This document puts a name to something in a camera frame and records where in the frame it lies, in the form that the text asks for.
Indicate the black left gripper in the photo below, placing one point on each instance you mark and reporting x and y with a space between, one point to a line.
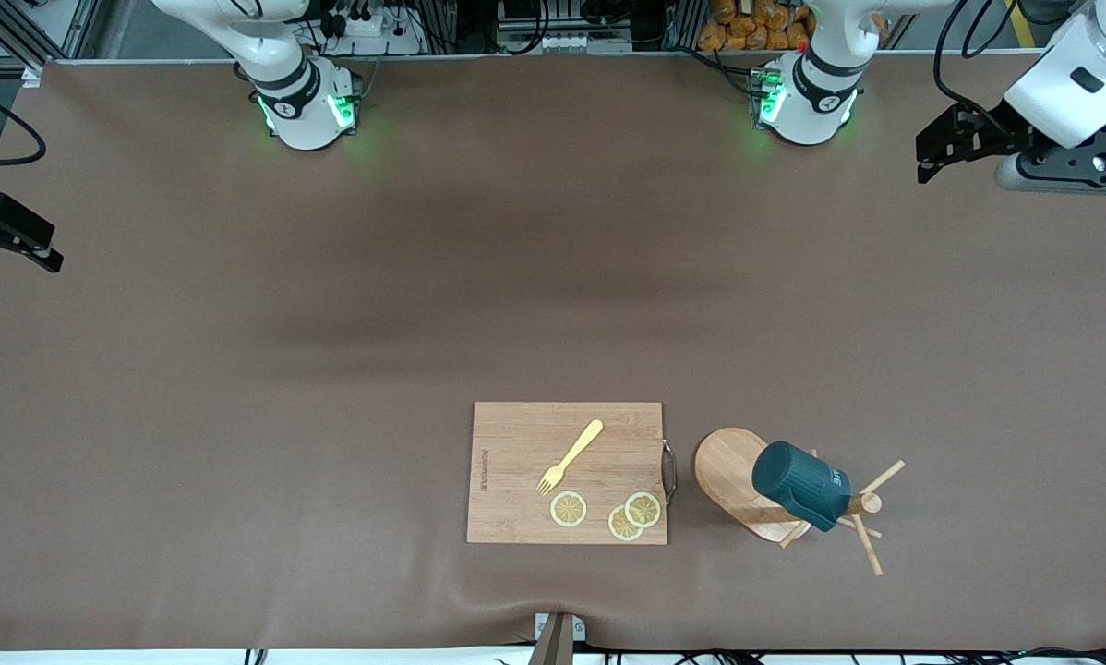
998 125

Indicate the dark green mug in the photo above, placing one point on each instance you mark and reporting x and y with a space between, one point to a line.
798 485

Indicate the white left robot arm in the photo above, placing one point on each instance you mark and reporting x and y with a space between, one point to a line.
807 102

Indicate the wooden mug tree rack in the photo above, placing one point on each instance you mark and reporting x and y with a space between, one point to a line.
728 466

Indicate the bag of orange snacks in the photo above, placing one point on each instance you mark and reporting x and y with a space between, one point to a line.
756 28

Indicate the white power strip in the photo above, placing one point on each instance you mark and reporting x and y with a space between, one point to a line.
373 32

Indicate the black electronics box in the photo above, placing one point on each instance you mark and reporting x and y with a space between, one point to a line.
562 23

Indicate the lemon slice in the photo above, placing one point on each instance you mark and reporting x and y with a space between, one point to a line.
621 526
569 509
643 509

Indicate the yellow plastic fork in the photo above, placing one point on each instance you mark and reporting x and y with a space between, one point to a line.
576 451

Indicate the bamboo cutting board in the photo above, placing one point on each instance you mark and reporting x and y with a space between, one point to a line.
516 499

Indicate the aluminium frame post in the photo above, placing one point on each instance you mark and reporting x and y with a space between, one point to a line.
18 42

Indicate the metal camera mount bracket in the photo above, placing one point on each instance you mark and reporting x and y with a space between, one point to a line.
558 637

